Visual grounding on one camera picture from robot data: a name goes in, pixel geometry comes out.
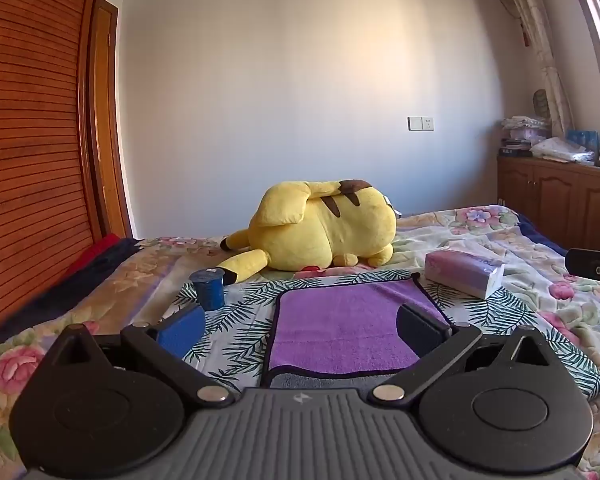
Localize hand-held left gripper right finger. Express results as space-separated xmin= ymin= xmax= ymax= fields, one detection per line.
xmin=372 ymin=304 xmax=557 ymax=404

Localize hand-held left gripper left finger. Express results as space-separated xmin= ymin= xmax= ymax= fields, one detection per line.
xmin=54 ymin=303 xmax=235 ymax=408

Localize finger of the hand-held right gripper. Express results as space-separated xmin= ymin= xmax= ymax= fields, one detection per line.
xmin=565 ymin=247 xmax=600 ymax=305

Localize purple towel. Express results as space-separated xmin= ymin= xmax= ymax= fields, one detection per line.
xmin=260 ymin=274 xmax=455 ymax=389

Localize blue cup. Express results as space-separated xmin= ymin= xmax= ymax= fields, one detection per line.
xmin=189 ymin=267 xmax=226 ymax=312

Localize purple tissue pack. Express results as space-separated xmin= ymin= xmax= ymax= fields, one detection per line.
xmin=424 ymin=249 xmax=506 ymax=301

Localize wooden cabinet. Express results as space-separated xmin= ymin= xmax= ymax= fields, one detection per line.
xmin=496 ymin=155 xmax=600 ymax=256

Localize white plastic bag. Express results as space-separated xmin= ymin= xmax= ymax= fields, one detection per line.
xmin=530 ymin=136 xmax=596 ymax=163

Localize red cloth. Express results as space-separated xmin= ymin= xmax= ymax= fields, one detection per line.
xmin=62 ymin=232 xmax=123 ymax=278

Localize blue packets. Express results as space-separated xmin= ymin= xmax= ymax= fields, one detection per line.
xmin=565 ymin=130 xmax=600 ymax=151

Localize dark blue blanket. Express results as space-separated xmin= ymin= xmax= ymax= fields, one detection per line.
xmin=0 ymin=237 xmax=143 ymax=356

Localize yellow plush toy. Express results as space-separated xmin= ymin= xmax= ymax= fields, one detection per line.
xmin=215 ymin=178 xmax=398 ymax=285

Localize stack of boxes and cloths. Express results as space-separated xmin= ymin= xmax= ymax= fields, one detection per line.
xmin=500 ymin=116 xmax=551 ymax=157

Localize pale patterned curtain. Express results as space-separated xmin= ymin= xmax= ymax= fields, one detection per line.
xmin=490 ymin=0 xmax=576 ymax=138

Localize slatted wooden wardrobe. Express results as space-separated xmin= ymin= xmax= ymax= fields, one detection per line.
xmin=0 ymin=0 xmax=106 ymax=341

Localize wooden door frame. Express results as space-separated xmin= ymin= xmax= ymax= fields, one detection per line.
xmin=87 ymin=0 xmax=133 ymax=241

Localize wooden window frame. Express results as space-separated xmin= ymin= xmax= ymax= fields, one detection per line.
xmin=562 ymin=0 xmax=600 ymax=136

